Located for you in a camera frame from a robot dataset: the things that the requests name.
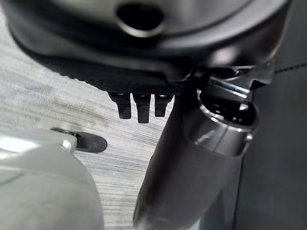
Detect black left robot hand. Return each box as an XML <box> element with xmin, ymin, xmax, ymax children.
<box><xmin>1</xmin><ymin>0</ymin><xmax>292</xmax><ymax>230</ymax></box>

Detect dark robot foot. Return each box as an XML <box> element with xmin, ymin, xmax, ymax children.
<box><xmin>51</xmin><ymin>128</ymin><xmax>108</xmax><ymax>153</ymax></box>

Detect silver robot leg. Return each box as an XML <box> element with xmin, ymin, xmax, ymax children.
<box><xmin>0</xmin><ymin>126</ymin><xmax>105</xmax><ymax>230</ymax></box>

